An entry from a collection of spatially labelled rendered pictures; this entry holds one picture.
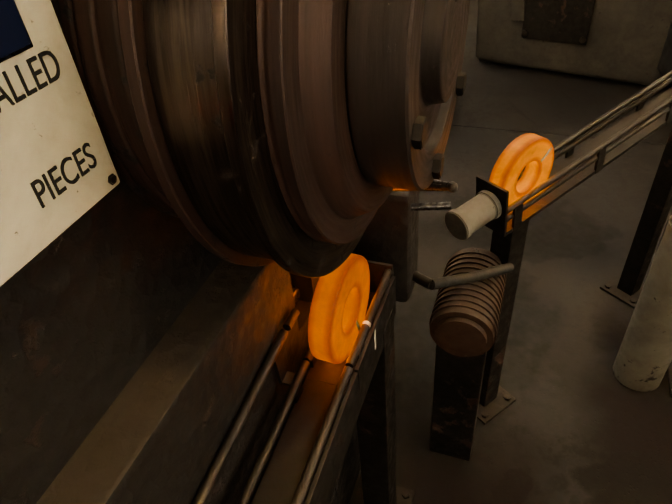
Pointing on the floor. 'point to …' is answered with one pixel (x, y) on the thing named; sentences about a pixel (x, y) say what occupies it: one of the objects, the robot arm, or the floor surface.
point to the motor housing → (462, 350)
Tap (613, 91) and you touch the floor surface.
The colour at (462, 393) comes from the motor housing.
